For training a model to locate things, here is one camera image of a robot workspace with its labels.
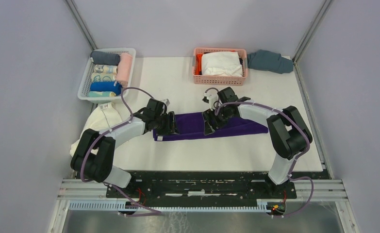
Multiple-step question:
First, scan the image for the white folded cloth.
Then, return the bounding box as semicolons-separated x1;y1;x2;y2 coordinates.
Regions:
201;51;243;77

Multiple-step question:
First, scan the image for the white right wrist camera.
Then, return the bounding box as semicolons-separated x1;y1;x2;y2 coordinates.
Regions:
202;92;220;111

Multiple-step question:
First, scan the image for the pink rolled towel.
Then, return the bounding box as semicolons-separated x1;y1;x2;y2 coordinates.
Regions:
116;53;133;87

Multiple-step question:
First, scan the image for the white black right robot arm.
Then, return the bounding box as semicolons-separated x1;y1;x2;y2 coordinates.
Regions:
202;87;313;198

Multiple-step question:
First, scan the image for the blue rolled towel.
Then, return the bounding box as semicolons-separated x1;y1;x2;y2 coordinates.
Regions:
90;82;122;96

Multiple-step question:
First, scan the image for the orange cloth in basket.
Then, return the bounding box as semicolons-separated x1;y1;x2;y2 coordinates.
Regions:
195;53;203;75

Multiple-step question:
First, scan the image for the pink plastic basket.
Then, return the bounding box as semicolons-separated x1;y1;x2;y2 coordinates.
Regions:
192;47;248;86

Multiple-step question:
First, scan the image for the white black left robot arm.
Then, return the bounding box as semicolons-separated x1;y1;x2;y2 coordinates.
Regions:
70;99;178;198

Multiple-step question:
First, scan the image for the teal crumpled towel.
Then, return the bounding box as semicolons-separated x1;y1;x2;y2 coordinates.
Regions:
247;50;294;74

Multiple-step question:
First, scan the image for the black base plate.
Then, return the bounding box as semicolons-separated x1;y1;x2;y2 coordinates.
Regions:
122;170;297;207

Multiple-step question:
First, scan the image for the white slotted cable duct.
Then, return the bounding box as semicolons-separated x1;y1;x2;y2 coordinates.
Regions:
68;200;287;213

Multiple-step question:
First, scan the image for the grey rolled towel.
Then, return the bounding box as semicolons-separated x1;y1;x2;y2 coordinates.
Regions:
90;50;121;66

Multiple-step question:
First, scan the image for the cartoon print rolled towel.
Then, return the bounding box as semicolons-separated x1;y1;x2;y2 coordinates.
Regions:
93;65;118;74

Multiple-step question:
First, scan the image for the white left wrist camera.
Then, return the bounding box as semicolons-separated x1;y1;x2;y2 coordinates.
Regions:
161;99;170;106

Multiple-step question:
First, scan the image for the light teal rolled towel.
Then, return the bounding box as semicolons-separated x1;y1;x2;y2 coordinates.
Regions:
87;91;116;98

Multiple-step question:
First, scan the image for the purple towel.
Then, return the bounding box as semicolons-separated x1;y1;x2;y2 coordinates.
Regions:
152;112;268;141

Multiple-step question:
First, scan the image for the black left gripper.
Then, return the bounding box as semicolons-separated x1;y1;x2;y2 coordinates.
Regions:
154;111;180;136

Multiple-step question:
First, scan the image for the aluminium corner frame right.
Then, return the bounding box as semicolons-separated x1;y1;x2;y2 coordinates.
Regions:
293;0;360;233

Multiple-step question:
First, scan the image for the beige print rolled towel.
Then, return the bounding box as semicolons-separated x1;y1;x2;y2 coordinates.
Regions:
91;72;116;83

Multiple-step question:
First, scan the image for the aluminium corner frame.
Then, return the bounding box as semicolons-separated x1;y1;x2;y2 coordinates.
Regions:
293;0;360;233
64;0;98;50

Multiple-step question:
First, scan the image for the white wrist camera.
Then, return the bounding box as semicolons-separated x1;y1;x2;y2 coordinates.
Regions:
161;99;170;106
202;92;220;111

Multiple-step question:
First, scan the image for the aluminium corner frame left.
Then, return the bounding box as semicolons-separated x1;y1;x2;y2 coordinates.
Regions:
64;0;98;50

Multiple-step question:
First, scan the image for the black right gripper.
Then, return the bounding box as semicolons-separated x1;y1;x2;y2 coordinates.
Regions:
202;105;231;135

